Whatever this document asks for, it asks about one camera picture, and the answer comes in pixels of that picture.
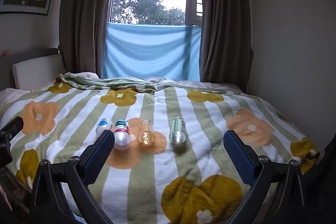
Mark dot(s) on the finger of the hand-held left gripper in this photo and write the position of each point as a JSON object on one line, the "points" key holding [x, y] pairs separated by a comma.
{"points": [[9, 134]]}

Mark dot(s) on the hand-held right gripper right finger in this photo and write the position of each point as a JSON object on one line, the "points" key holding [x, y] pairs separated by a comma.
{"points": [[240, 158]]}

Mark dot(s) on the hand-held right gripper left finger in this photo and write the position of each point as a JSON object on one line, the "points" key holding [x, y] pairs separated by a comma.
{"points": [[98, 158]]}

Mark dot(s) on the white cup with blue label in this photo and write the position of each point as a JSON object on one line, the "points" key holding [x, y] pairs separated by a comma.
{"points": [[103, 126]]}

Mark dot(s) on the green and red label cup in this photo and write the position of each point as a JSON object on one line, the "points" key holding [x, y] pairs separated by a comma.
{"points": [[122, 134]]}

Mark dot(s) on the floral striped blanket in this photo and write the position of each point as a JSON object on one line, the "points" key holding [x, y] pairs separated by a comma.
{"points": [[168, 168]]}

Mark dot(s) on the grey bed headboard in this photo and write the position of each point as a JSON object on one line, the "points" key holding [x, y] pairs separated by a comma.
{"points": [[36, 69]]}

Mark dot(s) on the green striped blanket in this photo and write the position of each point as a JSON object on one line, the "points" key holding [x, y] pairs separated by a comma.
{"points": [[105, 82]]}

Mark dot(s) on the small figure on headboard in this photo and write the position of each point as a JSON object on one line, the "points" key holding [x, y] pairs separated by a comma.
{"points": [[5, 52]]}

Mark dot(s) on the dark cloth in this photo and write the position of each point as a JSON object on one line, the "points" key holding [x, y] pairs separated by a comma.
{"points": [[325, 182]]}

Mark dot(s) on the light blue cloth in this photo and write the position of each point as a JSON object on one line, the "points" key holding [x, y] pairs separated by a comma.
{"points": [[149, 53]]}

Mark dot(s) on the brown curtain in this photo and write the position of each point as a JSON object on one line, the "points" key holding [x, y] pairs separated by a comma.
{"points": [[223, 16], [84, 16]]}

